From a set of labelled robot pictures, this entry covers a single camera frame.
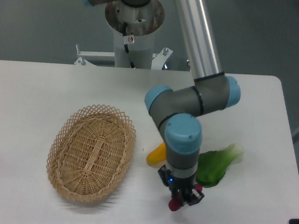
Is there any green bok choy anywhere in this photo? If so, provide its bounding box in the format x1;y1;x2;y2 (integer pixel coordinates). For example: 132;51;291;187
195;143;245;188

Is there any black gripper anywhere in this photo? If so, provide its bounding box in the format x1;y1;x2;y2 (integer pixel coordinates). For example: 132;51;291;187
158;165;205;206

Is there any white metal base frame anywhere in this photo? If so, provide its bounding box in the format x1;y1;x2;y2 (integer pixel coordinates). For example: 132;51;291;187
73;36;195;78

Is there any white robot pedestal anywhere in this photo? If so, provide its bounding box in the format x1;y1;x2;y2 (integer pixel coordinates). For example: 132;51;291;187
113;30;155;69

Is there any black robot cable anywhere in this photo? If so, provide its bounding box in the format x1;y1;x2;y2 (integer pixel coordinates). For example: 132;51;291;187
118;21;141;69

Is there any purple sweet potato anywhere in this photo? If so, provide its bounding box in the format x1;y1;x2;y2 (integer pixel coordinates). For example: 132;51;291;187
168;184;205;212

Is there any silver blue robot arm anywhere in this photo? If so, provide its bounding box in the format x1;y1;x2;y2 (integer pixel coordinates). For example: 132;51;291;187
83;0;240;211

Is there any woven wicker basket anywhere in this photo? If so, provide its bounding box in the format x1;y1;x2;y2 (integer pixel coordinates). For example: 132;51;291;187
46;105;136;203

